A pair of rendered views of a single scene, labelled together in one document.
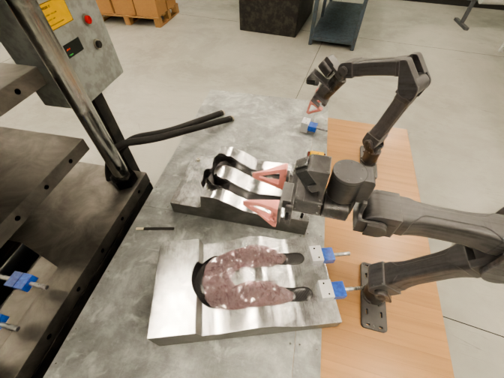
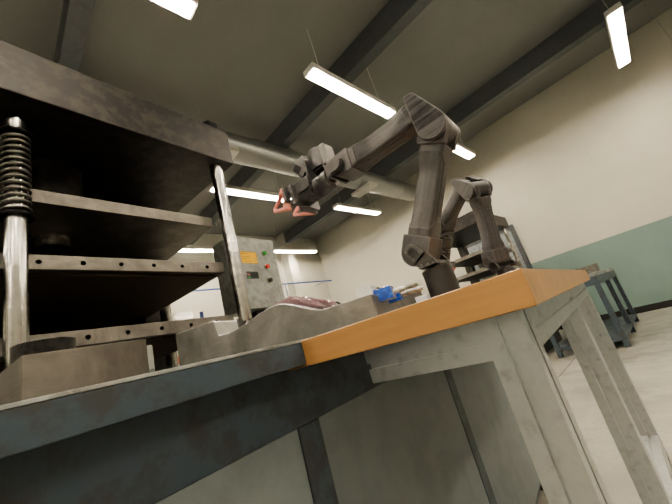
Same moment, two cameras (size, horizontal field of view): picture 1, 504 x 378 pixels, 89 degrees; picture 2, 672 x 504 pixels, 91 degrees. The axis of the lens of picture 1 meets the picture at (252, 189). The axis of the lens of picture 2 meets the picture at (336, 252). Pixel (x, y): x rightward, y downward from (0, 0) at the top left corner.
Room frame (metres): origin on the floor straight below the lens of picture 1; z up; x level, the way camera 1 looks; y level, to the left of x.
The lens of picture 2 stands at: (-0.47, -0.45, 0.77)
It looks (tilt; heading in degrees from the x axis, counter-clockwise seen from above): 16 degrees up; 22
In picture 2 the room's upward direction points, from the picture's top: 16 degrees counter-clockwise
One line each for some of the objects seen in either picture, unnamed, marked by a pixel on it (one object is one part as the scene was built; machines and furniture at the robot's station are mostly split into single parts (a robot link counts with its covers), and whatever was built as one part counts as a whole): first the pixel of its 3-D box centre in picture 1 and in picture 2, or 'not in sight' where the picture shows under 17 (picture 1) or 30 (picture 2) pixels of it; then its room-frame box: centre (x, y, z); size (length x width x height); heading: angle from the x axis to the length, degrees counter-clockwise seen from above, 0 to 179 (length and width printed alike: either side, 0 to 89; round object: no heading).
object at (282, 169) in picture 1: (272, 183); (299, 207); (0.36, -0.04, 1.20); 0.09 x 0.07 x 0.07; 75
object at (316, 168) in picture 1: (307, 181); (305, 177); (0.32, -0.11, 1.25); 0.07 x 0.06 x 0.11; 165
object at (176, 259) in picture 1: (245, 283); (292, 326); (0.27, 0.02, 0.85); 0.50 x 0.26 x 0.11; 96
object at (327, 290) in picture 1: (340, 289); (389, 293); (0.25, -0.26, 0.85); 0.13 x 0.05 x 0.05; 96
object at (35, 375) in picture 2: not in sight; (69, 381); (-0.16, 0.17, 0.83); 0.20 x 0.15 x 0.07; 78
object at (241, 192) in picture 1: (247, 179); not in sight; (0.62, 0.02, 0.92); 0.35 x 0.16 x 0.09; 78
